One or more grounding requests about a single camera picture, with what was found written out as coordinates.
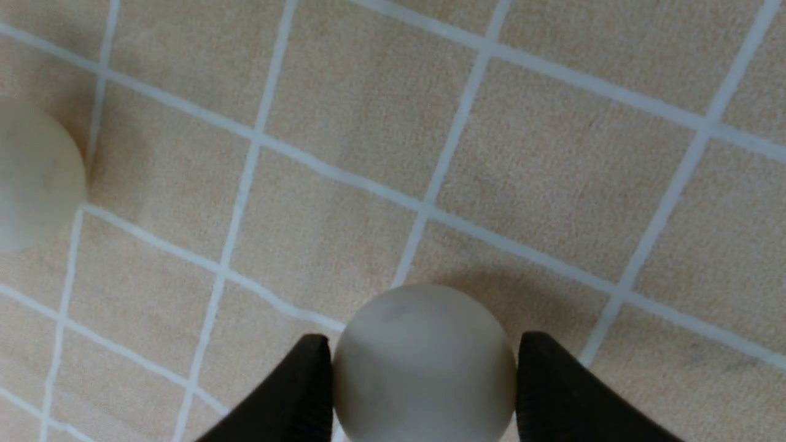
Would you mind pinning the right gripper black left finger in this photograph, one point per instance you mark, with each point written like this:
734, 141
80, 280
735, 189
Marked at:
293, 403

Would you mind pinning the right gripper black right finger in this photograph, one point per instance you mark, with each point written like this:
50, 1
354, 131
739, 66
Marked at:
558, 399

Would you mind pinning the white ball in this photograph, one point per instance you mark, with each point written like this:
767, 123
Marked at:
43, 176
424, 362

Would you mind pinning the checkered beige tablecloth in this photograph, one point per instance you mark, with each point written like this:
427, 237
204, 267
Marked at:
611, 172

